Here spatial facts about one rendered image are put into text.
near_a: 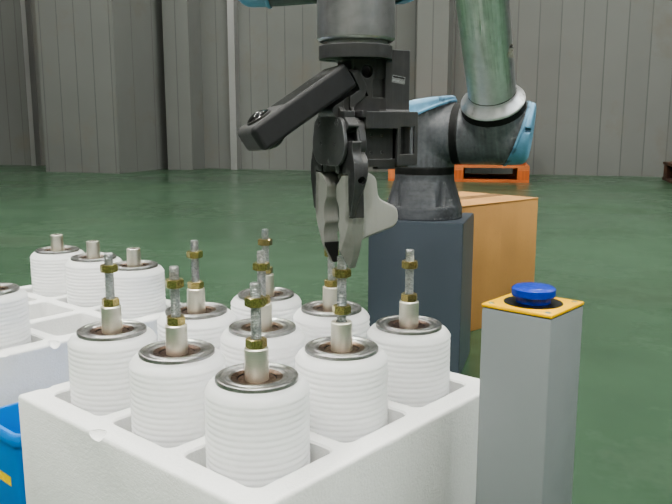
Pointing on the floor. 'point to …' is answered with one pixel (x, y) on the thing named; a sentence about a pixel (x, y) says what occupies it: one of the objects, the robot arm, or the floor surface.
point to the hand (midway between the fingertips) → (336, 252)
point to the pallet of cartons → (485, 174)
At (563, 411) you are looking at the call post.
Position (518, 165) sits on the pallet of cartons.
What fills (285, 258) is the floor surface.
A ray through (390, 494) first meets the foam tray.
